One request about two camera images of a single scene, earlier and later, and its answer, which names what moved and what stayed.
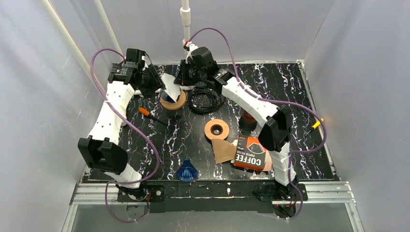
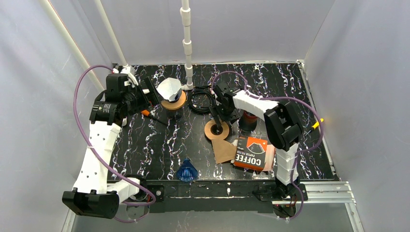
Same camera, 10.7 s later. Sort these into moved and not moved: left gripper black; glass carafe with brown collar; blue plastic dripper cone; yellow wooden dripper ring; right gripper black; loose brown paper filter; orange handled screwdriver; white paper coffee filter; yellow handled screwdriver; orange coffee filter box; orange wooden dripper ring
Moved: right gripper black; white paper coffee filter; blue plastic dripper cone; left gripper black
Not moved: glass carafe with brown collar; loose brown paper filter; orange handled screwdriver; yellow handled screwdriver; yellow wooden dripper ring; orange coffee filter box; orange wooden dripper ring
